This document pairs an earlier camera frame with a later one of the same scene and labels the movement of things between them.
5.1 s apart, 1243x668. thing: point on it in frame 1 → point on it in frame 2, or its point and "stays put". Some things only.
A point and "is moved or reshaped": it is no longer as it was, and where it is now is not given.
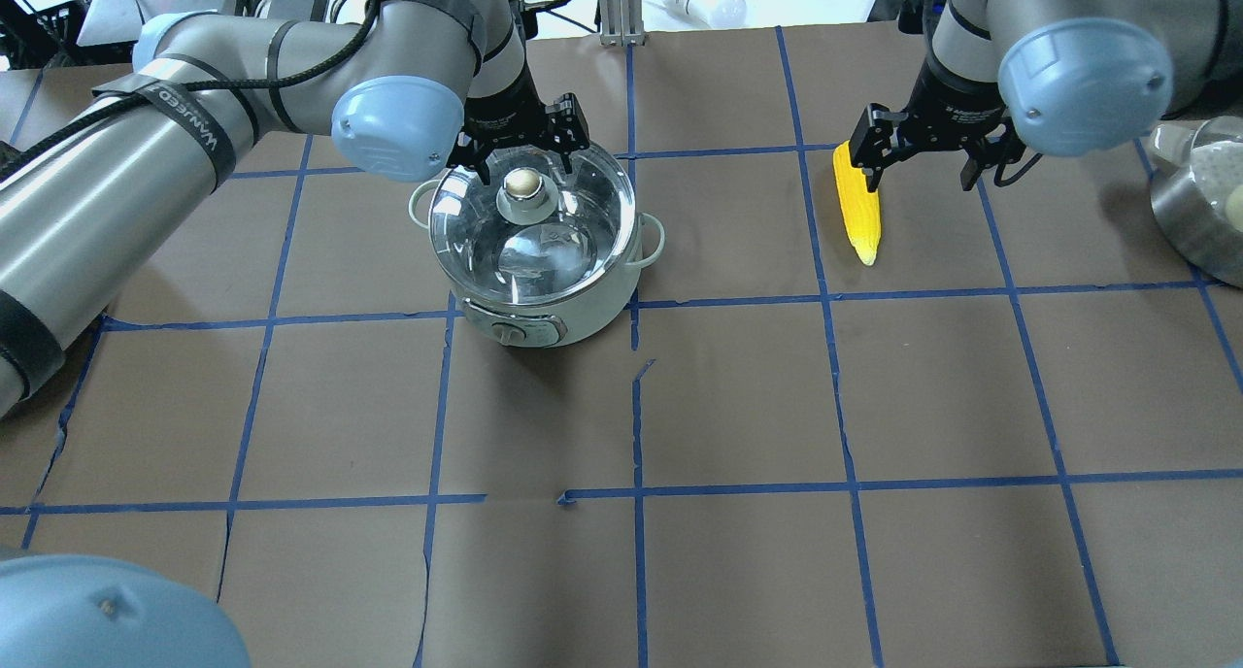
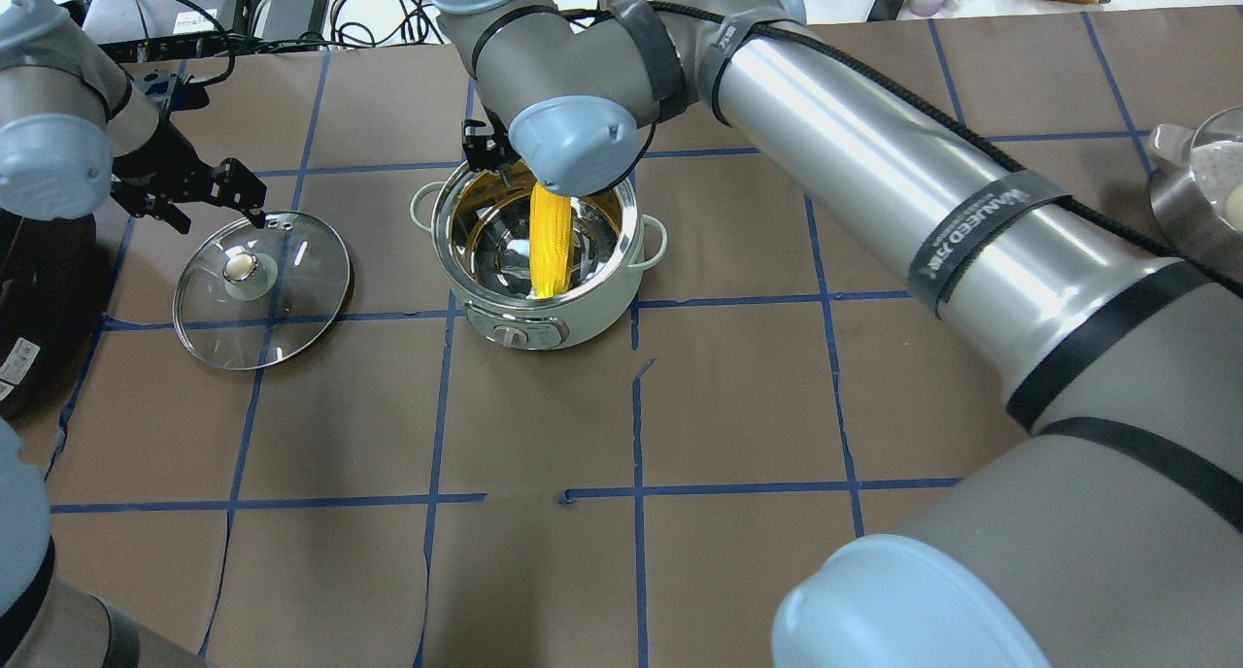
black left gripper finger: (568, 131) → (234, 185)
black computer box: (127, 0) stays put
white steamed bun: (1234, 207) stays put
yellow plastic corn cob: (860, 208) is moved or reshaped
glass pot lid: (535, 235) → (253, 298)
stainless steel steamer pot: (1193, 170) stays put
